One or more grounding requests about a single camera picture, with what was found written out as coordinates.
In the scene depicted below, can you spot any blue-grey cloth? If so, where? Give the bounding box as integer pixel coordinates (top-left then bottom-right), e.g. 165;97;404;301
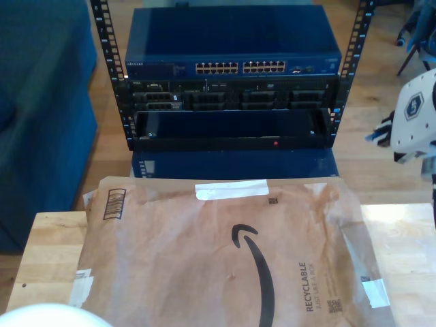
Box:
407;0;436;64

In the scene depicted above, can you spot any blue sofa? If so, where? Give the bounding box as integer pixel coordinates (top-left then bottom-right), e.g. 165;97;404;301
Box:
0;0;99;253

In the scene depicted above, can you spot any torn white shipping label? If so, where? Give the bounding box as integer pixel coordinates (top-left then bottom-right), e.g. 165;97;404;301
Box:
66;268;95;311

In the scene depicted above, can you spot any blue equipment case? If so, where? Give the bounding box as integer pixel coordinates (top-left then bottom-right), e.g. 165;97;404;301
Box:
131;148;341;180

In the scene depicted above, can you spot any dark metal chair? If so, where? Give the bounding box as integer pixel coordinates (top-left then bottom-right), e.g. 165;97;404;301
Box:
394;0;436;78

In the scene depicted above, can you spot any blue network switch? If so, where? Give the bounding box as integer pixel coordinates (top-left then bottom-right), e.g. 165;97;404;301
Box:
124;6;343;81

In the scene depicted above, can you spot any black rack frame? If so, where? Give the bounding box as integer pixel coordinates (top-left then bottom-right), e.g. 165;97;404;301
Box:
89;0;377;153

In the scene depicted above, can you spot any brown paper mailer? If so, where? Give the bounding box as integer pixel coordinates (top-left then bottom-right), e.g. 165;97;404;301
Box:
63;175;398;327

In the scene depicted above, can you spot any black rack server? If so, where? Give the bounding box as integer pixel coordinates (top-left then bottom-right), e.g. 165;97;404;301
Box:
127;78;341;112

